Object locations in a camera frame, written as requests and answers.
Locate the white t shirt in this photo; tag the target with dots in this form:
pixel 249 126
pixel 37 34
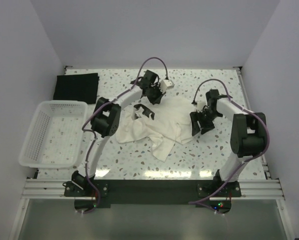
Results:
pixel 164 124

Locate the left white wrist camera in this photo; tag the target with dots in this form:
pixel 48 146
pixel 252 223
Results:
pixel 166 84

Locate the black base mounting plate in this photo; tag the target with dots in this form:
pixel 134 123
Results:
pixel 106 193

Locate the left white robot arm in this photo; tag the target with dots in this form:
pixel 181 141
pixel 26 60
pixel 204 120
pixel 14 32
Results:
pixel 104 122

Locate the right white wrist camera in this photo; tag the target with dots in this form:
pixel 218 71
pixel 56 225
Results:
pixel 200 106

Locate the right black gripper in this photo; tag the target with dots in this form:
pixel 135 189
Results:
pixel 195 116

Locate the aluminium front rail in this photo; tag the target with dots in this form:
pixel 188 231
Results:
pixel 248 189

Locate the white plastic basket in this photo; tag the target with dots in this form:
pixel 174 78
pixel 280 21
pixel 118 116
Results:
pixel 54 137

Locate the folded black t shirt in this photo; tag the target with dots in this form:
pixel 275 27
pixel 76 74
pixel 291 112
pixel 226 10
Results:
pixel 77 87

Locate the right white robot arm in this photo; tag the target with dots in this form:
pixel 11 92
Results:
pixel 249 136

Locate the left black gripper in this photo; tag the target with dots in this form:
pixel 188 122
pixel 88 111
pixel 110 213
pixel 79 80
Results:
pixel 158 100

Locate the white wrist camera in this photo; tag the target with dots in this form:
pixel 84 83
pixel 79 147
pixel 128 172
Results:
pixel 166 84
pixel 200 106

